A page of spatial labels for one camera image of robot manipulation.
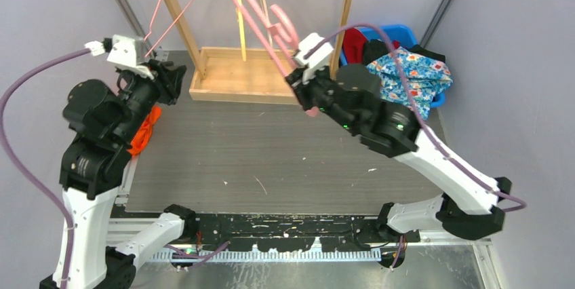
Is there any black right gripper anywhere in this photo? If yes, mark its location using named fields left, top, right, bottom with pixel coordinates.
left=285, top=59, right=359, bottom=132

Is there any red pleated skirt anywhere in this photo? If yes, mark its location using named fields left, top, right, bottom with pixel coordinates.
left=342, top=28, right=389, bottom=65

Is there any pink plastic hanger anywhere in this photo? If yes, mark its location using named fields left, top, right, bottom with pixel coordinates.
left=205, top=0, right=321, bottom=119

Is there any blue floral skirt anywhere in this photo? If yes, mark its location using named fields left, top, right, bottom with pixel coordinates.
left=367, top=47, right=453, bottom=119

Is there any pink wire hanger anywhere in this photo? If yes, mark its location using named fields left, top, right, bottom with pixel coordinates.
left=144, top=0, right=200, bottom=62

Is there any cream plastic hanger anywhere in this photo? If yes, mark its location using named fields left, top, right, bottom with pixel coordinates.
left=237, top=0, right=247, bottom=62

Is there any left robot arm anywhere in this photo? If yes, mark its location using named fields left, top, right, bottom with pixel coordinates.
left=39, top=60, right=199, bottom=288

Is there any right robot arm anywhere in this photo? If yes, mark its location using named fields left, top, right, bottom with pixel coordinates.
left=285, top=64, right=512, bottom=242

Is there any orange cloth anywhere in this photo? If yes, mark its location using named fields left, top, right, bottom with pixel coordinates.
left=128, top=106, right=162, bottom=157

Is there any wooden clothes rack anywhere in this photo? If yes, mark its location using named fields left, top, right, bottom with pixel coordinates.
left=146, top=0, right=360, bottom=106

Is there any blue plastic bin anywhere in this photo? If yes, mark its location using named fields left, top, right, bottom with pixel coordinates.
left=339, top=24, right=446, bottom=111

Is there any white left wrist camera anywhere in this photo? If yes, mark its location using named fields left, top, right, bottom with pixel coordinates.
left=84, top=35, right=155, bottom=80

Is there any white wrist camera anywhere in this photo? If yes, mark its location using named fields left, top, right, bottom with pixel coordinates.
left=293, top=33, right=334, bottom=85
left=84, top=35, right=155, bottom=80

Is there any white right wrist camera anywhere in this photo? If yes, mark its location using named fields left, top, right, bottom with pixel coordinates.
left=293, top=33, right=334, bottom=85

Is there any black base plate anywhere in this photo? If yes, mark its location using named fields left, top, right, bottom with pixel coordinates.
left=172, top=214, right=399, bottom=252

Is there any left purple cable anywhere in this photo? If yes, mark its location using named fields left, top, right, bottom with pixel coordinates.
left=0, top=47, right=231, bottom=289

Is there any purple cable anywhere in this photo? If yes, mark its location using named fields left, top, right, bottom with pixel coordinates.
left=0, top=47, right=231, bottom=289
left=303, top=22, right=528, bottom=271

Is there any aluminium rail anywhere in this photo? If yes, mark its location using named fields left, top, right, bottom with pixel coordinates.
left=84, top=214, right=493, bottom=265

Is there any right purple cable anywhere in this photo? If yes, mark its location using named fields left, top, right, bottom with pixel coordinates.
left=303, top=22, right=528, bottom=271

